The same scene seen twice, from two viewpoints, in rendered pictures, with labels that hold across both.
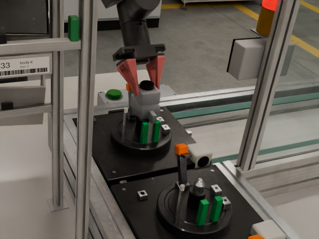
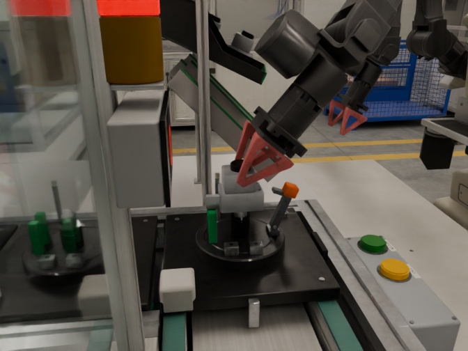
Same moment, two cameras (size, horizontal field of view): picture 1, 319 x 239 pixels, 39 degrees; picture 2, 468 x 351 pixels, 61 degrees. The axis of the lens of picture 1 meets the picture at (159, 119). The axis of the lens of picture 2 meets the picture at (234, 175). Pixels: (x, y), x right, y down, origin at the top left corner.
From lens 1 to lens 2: 1.17 m
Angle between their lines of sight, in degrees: 95
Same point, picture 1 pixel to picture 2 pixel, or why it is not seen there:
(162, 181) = (141, 246)
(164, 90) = (421, 309)
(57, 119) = (203, 143)
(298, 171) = not seen: outside the picture
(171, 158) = (184, 262)
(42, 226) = not seen: hidden behind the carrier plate
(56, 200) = not seen: hidden behind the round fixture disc
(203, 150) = (169, 279)
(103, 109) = (330, 235)
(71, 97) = (444, 267)
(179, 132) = (249, 285)
